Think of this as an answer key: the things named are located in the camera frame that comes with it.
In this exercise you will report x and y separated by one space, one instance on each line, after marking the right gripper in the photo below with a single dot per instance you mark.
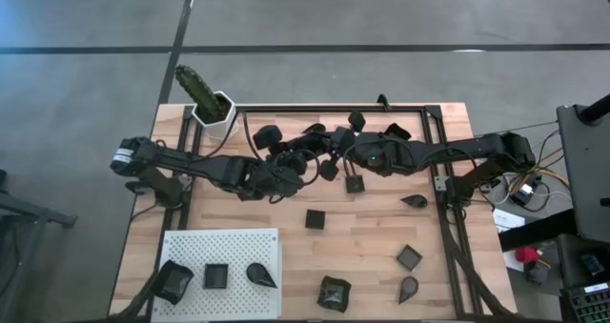
344 144

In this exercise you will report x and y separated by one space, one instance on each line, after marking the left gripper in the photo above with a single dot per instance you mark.
267 137

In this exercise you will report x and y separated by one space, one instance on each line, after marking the black hexagonal cup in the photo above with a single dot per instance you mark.
172 282

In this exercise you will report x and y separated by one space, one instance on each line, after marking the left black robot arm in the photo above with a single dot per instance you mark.
200 166

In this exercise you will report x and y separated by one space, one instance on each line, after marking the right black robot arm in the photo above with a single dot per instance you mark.
453 149

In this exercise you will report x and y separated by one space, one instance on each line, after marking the white hexagonal pot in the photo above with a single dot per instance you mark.
224 130

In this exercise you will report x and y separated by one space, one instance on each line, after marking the white perforated riser shelf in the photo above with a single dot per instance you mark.
238 247

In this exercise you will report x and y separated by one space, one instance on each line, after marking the green cactus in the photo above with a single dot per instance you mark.
195 87

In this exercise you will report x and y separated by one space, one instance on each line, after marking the white paper sheet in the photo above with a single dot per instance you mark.
507 218

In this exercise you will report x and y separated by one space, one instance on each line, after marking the small power adapter box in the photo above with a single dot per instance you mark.
524 192

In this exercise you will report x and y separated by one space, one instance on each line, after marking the red object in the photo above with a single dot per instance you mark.
526 255

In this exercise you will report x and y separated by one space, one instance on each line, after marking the black stool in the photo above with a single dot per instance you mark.
569 251

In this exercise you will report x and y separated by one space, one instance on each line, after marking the black tripod stand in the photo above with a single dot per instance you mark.
595 109

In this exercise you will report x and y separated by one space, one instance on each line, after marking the black floor stand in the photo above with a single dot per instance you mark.
28 212

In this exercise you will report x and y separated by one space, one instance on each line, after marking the small black device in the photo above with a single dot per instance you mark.
592 264

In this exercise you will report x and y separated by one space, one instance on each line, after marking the parts organizer box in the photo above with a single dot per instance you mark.
591 306

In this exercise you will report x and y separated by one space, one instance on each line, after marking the black aluminium table frame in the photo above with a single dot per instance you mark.
333 108

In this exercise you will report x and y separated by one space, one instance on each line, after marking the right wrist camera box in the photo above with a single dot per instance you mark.
373 163

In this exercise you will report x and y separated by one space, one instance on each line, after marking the silver mounting bracket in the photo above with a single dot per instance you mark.
440 184

